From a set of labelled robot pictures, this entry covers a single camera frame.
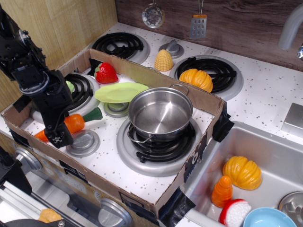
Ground hanging round metal strainer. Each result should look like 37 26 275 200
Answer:
142 0 165 29

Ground red toy strawberry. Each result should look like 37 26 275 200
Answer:
94 62 118 84

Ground front silver stove knob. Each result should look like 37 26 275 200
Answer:
66 130 100 158

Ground orange toy pumpkin on stove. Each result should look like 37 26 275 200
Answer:
179 69 213 93

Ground right silver oven dial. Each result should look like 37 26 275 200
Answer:
98 198 133 227

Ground back left black burner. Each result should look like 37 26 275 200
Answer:
89 32 150 64

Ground hanging metal spatula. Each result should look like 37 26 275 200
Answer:
189 0 207 39

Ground light green plastic plate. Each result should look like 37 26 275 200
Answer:
94 82 149 104

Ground black burner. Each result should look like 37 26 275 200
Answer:
169 55 244 101
89 32 150 64
65 73 99 116
116 119 202 177

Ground orange toy pumpkin in sink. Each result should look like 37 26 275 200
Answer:
222 156 263 190

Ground front left black burner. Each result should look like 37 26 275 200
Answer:
65 73 99 116

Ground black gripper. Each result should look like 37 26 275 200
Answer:
20 70 73 148

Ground stainless steel pot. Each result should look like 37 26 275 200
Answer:
128 84 193 143

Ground front right black burner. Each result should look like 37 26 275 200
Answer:
116 119 202 177

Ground left silver oven dial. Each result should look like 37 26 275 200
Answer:
16 147 43 174

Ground grey faucet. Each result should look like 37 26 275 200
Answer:
278 4 303 50

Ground middle silver stove knob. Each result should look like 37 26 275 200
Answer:
104 103 129 118

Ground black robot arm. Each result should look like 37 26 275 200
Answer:
0 9 73 148

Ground small orange toy carrot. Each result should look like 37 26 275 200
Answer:
211 175 233 208

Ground back silver stove knob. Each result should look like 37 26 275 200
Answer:
159 40 184 59

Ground green toy broccoli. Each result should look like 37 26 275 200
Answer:
66 81 75 94

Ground silver oven dial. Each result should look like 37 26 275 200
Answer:
98 198 133 227
16 147 43 174

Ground silver sink basin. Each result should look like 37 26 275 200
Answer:
183 122 303 227

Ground steel bowl in sink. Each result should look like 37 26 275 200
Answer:
277 192 303 227

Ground orange sponge piece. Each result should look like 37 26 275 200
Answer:
38 208 62 223

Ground light blue bowl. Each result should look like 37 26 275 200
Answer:
243 207 296 227

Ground back right black burner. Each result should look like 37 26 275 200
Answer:
169 55 244 101

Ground silver stove knob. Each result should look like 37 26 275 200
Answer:
66 130 100 158
159 40 184 59
104 103 129 118

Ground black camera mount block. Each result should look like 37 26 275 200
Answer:
0 147 32 195

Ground red white toy mushroom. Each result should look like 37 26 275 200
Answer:
218 199 252 227

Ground yellow toy corn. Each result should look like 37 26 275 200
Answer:
154 49 173 71

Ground brown cardboard fence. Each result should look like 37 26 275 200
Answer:
0 48 235 227

